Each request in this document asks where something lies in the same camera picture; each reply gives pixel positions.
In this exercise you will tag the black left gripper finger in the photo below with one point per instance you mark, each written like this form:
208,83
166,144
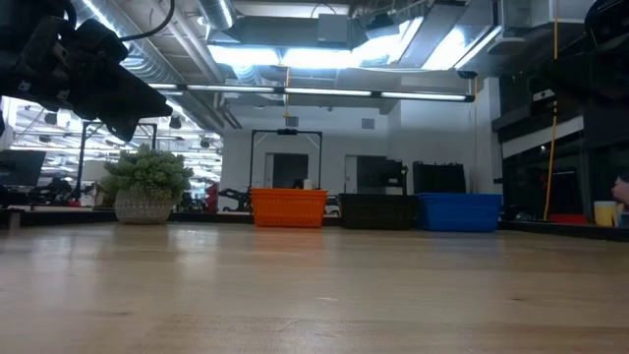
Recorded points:
125,129
130,98

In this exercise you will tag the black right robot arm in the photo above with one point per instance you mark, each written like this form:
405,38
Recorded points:
609,19

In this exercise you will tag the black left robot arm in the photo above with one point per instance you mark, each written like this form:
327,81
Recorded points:
19,10

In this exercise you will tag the white lampshade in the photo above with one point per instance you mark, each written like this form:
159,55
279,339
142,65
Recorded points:
93,171

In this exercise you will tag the green potted plant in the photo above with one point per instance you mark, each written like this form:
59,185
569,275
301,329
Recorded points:
147,177

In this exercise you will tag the dark computer monitor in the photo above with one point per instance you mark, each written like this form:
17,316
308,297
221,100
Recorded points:
22,167

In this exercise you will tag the person's hand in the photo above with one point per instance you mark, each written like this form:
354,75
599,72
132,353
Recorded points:
621,191

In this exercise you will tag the yellow cup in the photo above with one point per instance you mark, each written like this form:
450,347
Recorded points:
605,214

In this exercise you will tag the red flat object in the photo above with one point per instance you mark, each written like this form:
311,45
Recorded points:
567,219

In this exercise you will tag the long linear ceiling light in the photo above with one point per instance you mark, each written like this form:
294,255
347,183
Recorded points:
324,92

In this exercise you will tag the dark equipment cart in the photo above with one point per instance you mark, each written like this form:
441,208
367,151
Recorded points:
381,174

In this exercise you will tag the silver ventilation duct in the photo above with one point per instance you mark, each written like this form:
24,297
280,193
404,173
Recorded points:
147,54

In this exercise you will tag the black aluminium table frame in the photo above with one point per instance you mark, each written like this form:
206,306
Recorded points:
59,217

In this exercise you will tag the black rig frame with camera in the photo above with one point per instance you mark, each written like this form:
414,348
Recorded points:
286,132

